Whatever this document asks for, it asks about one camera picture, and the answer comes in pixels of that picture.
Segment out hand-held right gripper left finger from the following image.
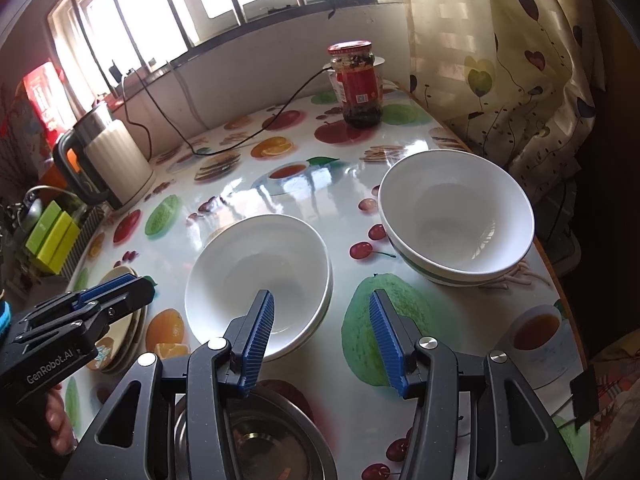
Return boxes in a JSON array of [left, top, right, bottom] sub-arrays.
[[60, 289, 277, 480]]

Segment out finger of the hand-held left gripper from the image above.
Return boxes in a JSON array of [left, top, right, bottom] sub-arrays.
[[22, 273, 141, 324], [15, 275, 156, 347]]

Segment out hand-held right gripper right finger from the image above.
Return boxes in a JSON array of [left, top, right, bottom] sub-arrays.
[[368, 289, 583, 480]]

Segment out large cream plate blue print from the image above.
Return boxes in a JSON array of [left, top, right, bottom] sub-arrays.
[[91, 280, 149, 375]]

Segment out small white bowl blue stripes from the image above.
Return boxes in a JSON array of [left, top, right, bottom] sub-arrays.
[[184, 213, 334, 364]]

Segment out stainless steel bowl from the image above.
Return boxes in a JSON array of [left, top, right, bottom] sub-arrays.
[[171, 379, 340, 480]]

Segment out large white bowl blue stripes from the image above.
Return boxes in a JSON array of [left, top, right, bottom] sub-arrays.
[[378, 149, 535, 288]]

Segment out person's left hand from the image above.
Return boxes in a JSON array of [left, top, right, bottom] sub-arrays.
[[44, 392, 77, 454]]

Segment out grey chevron pattern box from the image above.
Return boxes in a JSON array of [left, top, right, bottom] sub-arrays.
[[62, 205, 106, 279]]

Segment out grey oval device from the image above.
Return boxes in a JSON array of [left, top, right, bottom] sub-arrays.
[[15, 199, 46, 234]]

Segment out orange box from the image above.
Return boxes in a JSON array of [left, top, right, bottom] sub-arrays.
[[37, 152, 81, 198]]

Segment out cream ribbed electric kettle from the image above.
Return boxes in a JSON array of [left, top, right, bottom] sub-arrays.
[[52, 104, 155, 212]]

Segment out food print glossy tablecloth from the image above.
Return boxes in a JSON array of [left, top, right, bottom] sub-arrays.
[[60, 80, 593, 480]]

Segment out red printed carton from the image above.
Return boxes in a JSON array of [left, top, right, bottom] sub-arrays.
[[22, 62, 71, 137]]

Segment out floral cloth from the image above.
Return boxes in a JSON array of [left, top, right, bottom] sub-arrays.
[[585, 330, 640, 480]]

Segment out glass jar red label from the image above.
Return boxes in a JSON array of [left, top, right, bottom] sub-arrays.
[[327, 39, 384, 129]]

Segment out window with metal bars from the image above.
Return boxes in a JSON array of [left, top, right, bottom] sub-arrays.
[[47, 0, 406, 111]]

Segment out cream heart print curtain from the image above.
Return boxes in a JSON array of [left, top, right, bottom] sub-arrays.
[[400, 0, 608, 206]]

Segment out black power cable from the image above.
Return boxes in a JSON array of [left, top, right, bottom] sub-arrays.
[[107, 60, 333, 157]]

